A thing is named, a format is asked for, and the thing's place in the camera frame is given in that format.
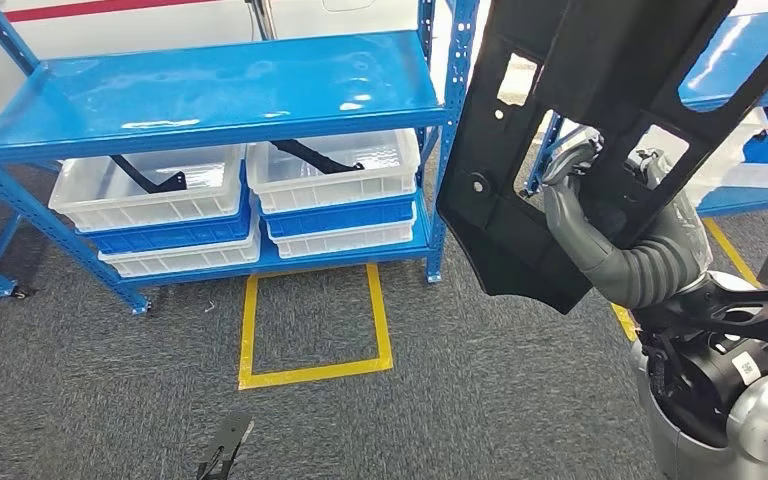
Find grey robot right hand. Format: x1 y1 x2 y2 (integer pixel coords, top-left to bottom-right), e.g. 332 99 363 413
541 127 713 280

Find chrome stanchion post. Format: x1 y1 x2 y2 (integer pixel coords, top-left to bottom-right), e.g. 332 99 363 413
246 0 279 41

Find black plastic panel part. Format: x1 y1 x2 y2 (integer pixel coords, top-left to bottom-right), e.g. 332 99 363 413
435 0 768 317

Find black robot left foot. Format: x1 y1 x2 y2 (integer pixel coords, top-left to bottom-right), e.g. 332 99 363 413
196 411 256 480

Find stacked white plastic bins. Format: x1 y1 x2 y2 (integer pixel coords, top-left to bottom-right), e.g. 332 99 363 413
642 109 768 207

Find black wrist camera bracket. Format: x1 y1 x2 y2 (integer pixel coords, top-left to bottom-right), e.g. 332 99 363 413
632 274 768 347

